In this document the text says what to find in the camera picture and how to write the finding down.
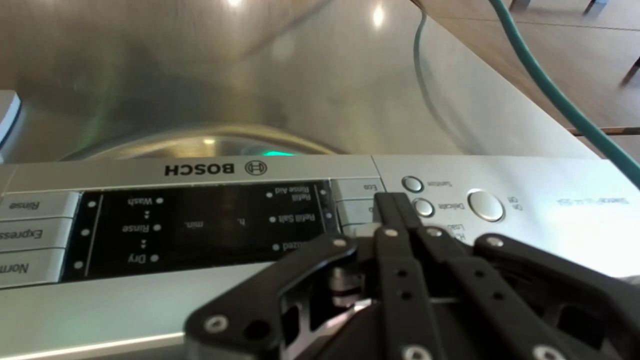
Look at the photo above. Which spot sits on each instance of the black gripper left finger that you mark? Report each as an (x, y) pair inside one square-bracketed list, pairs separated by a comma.
[(402, 293)]

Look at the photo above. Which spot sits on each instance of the stainless steel Bosch dishwasher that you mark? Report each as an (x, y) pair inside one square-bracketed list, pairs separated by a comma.
[(201, 101)]

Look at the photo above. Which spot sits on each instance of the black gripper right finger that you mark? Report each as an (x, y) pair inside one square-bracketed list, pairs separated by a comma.
[(493, 293)]

